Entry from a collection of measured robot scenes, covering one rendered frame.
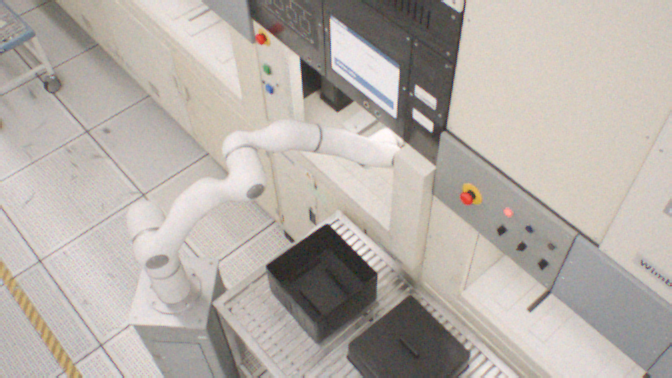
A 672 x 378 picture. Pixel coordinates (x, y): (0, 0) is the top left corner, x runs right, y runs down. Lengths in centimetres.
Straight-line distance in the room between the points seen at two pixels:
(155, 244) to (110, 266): 146
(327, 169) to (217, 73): 73
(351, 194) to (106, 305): 146
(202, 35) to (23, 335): 161
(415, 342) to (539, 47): 115
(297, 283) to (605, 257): 117
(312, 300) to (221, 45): 130
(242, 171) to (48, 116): 246
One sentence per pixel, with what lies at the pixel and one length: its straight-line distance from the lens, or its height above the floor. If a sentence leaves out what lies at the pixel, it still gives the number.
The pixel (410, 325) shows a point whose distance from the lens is 235.
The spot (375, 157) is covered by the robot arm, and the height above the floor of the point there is 128.
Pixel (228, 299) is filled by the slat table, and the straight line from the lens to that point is 254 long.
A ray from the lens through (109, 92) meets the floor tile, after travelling 440.
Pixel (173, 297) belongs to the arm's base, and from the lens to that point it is 252.
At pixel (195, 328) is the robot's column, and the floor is 75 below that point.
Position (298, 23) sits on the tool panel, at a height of 155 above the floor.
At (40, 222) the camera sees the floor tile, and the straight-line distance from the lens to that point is 393.
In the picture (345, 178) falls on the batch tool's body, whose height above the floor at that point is 87.
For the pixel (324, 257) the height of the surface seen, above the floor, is 77.
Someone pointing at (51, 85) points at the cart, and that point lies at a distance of 447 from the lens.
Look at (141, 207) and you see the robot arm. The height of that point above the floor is 118.
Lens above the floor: 298
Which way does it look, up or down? 54 degrees down
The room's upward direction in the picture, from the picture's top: 2 degrees counter-clockwise
